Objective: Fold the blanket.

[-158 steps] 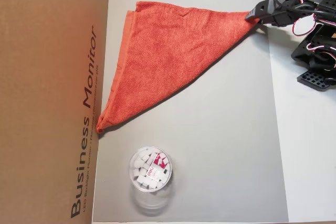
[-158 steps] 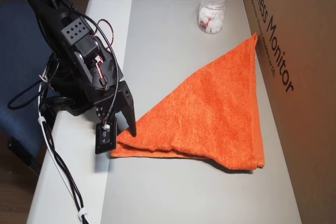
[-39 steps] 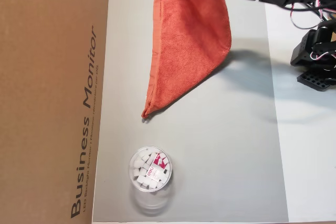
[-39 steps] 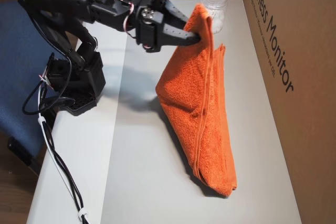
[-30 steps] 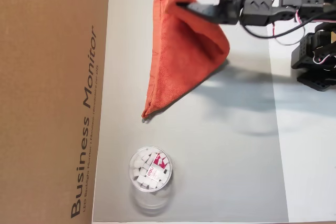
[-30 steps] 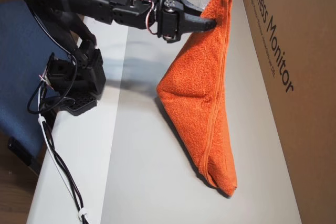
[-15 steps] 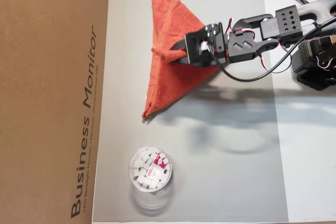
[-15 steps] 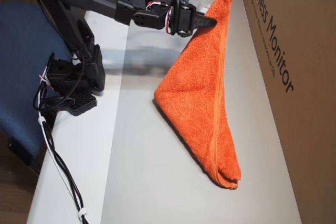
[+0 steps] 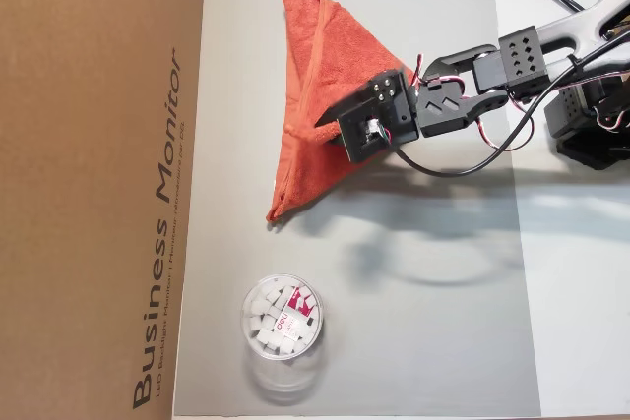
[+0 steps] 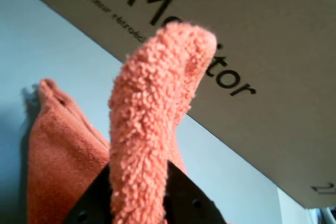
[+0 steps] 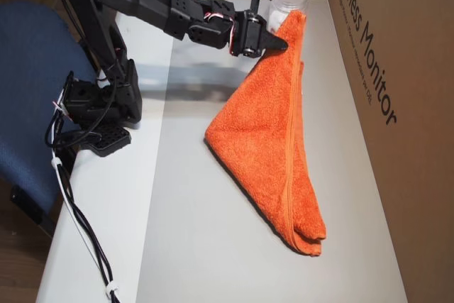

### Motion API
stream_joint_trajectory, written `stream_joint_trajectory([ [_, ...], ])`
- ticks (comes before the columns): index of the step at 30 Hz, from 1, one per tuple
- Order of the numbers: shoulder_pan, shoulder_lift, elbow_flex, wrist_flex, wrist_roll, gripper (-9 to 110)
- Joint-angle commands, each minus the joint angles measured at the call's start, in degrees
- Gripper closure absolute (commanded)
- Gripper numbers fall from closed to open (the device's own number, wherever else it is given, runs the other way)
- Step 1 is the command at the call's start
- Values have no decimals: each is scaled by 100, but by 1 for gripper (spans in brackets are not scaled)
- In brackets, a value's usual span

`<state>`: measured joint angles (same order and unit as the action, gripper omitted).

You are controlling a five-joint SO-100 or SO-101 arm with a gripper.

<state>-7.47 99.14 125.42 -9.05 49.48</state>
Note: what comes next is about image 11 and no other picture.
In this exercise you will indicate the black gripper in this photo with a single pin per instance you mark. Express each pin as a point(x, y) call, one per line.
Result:
point(254, 34)

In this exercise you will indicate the orange terry towel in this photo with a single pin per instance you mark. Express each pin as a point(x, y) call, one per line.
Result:
point(269, 140)

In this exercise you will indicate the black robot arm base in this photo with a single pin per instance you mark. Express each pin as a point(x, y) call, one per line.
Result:
point(120, 104)

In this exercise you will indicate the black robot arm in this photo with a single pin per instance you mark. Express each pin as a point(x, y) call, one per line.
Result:
point(142, 1)

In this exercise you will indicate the brown Business Monitor cardboard box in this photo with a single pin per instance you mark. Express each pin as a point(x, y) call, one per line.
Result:
point(408, 175)

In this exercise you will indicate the grey table mat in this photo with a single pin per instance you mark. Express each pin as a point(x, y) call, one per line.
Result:
point(213, 246)

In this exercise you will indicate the blue fabric office chair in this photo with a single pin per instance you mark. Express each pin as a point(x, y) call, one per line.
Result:
point(28, 86)

